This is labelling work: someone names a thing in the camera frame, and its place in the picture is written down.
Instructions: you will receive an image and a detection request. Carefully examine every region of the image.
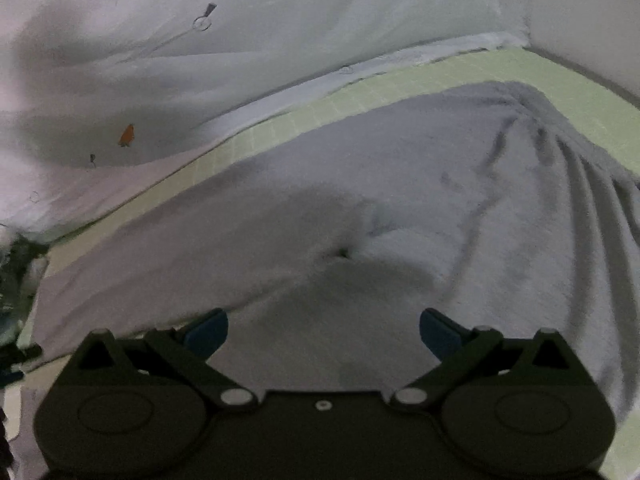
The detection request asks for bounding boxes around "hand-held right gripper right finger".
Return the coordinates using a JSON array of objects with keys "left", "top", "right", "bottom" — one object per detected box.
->
[{"left": 390, "top": 308, "right": 581, "bottom": 411}]

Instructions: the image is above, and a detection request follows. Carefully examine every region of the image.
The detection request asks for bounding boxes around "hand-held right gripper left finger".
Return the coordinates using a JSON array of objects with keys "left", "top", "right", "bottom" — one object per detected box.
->
[{"left": 74, "top": 308, "right": 258, "bottom": 413}]

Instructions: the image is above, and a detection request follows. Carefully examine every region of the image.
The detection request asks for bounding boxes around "checked folded garment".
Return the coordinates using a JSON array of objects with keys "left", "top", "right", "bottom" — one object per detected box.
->
[{"left": 0, "top": 237, "right": 51, "bottom": 348}]

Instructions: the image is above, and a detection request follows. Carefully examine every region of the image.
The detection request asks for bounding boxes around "green checked mat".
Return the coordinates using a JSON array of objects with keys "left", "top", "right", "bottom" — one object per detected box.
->
[{"left": 15, "top": 47, "right": 640, "bottom": 480}]

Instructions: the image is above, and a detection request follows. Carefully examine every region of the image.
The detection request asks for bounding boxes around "grey sweatshirt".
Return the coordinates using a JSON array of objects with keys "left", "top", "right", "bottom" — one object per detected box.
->
[{"left": 20, "top": 80, "right": 640, "bottom": 480}]

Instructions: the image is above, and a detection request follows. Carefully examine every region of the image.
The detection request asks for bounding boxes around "white carrot print quilt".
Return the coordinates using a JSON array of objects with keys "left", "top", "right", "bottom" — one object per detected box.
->
[{"left": 0, "top": 0, "right": 531, "bottom": 241}]

